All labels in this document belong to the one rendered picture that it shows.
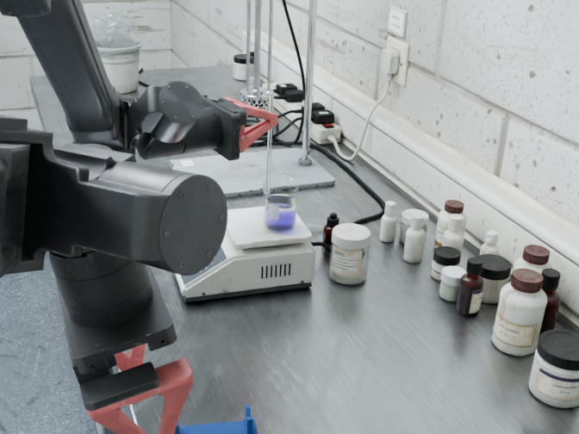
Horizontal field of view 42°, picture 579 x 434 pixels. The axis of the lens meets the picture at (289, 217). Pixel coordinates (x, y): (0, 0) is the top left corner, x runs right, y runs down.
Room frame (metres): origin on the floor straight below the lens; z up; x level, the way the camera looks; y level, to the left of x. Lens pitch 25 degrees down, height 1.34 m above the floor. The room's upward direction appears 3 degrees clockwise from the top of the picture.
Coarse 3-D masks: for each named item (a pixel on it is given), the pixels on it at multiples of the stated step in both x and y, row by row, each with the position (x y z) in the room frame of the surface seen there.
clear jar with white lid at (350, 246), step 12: (336, 228) 1.04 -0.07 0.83; (348, 228) 1.04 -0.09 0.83; (360, 228) 1.05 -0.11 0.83; (336, 240) 1.02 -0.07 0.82; (348, 240) 1.01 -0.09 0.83; (360, 240) 1.01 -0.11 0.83; (336, 252) 1.02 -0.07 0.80; (348, 252) 1.01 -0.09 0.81; (360, 252) 1.01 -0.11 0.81; (336, 264) 1.01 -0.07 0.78; (348, 264) 1.01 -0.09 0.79; (360, 264) 1.01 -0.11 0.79; (336, 276) 1.01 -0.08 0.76; (348, 276) 1.01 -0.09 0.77; (360, 276) 1.01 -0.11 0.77
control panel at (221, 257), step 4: (220, 248) 0.99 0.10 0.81; (220, 252) 0.98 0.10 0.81; (216, 256) 0.97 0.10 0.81; (220, 256) 0.97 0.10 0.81; (224, 256) 0.97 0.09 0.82; (212, 260) 0.97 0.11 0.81; (216, 260) 0.96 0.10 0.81; (220, 260) 0.96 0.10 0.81; (212, 264) 0.96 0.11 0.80; (216, 264) 0.95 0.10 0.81; (204, 268) 0.96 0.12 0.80; (208, 268) 0.95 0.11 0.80; (200, 272) 0.95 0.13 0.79; (204, 272) 0.95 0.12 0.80; (184, 276) 0.96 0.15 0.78; (188, 276) 0.95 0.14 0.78; (192, 276) 0.95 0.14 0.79; (196, 276) 0.94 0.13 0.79; (184, 280) 0.95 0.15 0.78; (188, 280) 0.95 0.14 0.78; (192, 280) 0.94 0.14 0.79; (184, 284) 0.94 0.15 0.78
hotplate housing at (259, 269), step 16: (224, 240) 1.01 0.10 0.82; (240, 256) 0.96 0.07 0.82; (256, 256) 0.97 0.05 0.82; (272, 256) 0.97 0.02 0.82; (288, 256) 0.98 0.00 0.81; (304, 256) 0.99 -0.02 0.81; (208, 272) 0.95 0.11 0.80; (224, 272) 0.95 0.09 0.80; (240, 272) 0.96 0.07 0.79; (256, 272) 0.96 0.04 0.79; (272, 272) 0.97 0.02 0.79; (288, 272) 0.98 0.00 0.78; (304, 272) 0.99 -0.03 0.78; (192, 288) 0.93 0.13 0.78; (208, 288) 0.94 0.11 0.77; (224, 288) 0.95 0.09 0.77; (240, 288) 0.96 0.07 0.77; (256, 288) 0.97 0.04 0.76; (272, 288) 0.98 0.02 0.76; (288, 288) 0.98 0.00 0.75
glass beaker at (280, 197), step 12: (264, 180) 1.02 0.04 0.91; (276, 180) 1.05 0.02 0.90; (288, 180) 1.05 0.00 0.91; (264, 192) 1.02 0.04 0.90; (276, 192) 1.00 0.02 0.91; (288, 192) 1.00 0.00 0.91; (264, 204) 1.01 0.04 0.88; (276, 204) 1.00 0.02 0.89; (288, 204) 1.00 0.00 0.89; (264, 216) 1.01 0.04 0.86; (276, 216) 1.00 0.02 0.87; (288, 216) 1.00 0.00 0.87; (264, 228) 1.01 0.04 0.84; (276, 228) 1.00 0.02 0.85; (288, 228) 1.00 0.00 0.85
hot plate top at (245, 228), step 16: (240, 208) 1.08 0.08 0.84; (256, 208) 1.08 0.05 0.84; (240, 224) 1.03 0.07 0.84; (256, 224) 1.03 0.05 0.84; (304, 224) 1.04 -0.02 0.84; (240, 240) 0.97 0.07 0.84; (256, 240) 0.98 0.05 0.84; (272, 240) 0.98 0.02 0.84; (288, 240) 0.98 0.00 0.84; (304, 240) 0.99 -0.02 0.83
